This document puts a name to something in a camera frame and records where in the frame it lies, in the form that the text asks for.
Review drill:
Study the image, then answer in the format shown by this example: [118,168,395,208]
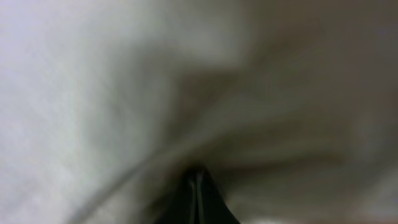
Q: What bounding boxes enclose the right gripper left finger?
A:
[155,169,197,224]

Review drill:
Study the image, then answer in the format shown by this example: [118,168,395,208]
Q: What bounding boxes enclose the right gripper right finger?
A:
[196,167,240,224]

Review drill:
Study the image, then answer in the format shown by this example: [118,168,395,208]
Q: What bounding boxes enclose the khaki shorts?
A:
[1,1,397,223]

